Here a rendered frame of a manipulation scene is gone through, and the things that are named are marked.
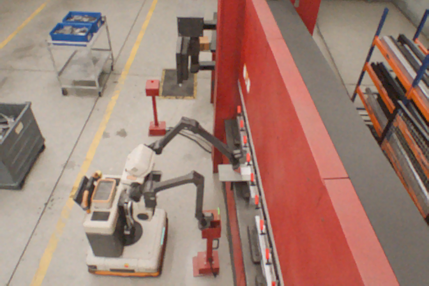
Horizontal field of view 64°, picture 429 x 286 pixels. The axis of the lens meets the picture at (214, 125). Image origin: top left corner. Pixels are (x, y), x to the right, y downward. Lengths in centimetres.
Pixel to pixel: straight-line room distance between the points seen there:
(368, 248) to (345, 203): 16
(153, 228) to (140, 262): 35
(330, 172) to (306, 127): 24
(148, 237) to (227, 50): 190
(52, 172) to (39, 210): 56
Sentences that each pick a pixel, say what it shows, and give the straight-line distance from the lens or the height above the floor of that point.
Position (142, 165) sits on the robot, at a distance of 255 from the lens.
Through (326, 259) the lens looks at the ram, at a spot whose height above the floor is 206.
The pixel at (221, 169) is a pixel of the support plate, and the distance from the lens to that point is 297.
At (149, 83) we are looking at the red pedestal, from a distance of 434.
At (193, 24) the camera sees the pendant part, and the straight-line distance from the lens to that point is 321.
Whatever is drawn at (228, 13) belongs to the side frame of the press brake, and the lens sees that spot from 302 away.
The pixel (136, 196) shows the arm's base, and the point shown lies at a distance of 257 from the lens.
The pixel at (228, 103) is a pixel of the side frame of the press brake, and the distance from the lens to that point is 351.
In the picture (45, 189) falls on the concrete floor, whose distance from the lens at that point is 447.
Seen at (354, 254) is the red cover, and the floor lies 230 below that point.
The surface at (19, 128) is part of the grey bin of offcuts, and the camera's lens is 442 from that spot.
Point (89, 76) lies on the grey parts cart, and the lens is 554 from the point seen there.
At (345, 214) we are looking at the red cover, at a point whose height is 230.
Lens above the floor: 322
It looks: 41 degrees down
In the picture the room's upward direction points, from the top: 2 degrees clockwise
